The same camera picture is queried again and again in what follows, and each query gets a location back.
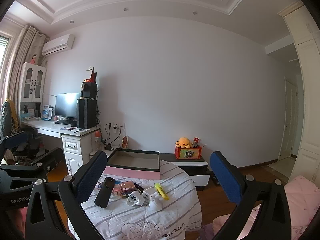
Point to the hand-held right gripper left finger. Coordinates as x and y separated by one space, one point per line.
92 177

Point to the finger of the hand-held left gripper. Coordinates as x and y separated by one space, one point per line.
47 161
16 140

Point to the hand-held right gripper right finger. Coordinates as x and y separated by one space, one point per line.
224 177

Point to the black handheld camera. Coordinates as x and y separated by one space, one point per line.
103 195

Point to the blue highlighter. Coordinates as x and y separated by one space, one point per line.
119 182

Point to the rose gold cup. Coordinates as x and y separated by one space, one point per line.
125 186

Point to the pink box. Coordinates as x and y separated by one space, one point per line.
132 173

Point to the black hair clip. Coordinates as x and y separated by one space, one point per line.
138 187

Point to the white charger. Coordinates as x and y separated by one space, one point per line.
149 193

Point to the yellow highlighter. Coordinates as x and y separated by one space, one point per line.
162 192

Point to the white earbuds case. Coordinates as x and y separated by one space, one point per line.
155 203

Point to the black office chair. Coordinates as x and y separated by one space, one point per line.
27 150

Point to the yellow and grey garment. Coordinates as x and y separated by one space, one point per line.
10 115

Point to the white desk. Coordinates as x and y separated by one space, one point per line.
45 125

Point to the small black cylinder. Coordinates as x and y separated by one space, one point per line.
108 147

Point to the pink mouse pad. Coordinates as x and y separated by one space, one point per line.
68 128

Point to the orange-capped clear bottle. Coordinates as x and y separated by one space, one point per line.
98 137

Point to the blue and white box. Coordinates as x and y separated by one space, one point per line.
47 112

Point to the black keyboard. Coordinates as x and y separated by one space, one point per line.
64 122

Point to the red toy box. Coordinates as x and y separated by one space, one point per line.
187 153

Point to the red card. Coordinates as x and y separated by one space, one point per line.
196 140

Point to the yellow octopus plush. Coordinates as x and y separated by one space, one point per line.
183 142

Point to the white striped quilt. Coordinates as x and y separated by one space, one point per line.
125 220

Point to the black computer monitor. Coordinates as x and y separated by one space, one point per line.
67 103

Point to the black computer tower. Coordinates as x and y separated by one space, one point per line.
86 113

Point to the pink blanket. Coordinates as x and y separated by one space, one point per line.
295 195

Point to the white glass-door cabinet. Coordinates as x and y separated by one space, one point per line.
33 66

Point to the pink doll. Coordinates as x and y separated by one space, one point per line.
33 58

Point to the beige curtain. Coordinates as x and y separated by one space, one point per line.
22 55

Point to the white door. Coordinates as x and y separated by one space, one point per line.
287 120

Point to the window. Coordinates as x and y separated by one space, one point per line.
3 47

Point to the red gift box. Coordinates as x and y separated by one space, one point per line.
93 77

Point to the white air conditioner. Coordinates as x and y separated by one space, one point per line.
58 44

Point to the cream wardrobe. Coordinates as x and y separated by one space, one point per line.
307 105

